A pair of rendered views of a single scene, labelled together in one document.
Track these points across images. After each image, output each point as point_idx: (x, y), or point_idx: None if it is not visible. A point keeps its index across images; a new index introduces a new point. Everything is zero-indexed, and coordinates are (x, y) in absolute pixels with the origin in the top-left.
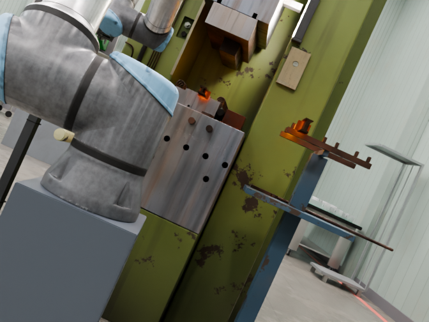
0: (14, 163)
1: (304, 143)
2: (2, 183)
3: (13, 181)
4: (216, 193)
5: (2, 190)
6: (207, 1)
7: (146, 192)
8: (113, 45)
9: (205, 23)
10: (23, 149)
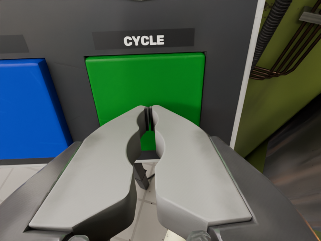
0: (133, 170)
1: None
2: (134, 175)
3: (143, 168)
4: None
5: (137, 177)
6: None
7: (312, 223)
8: (233, 98)
9: None
10: (134, 166)
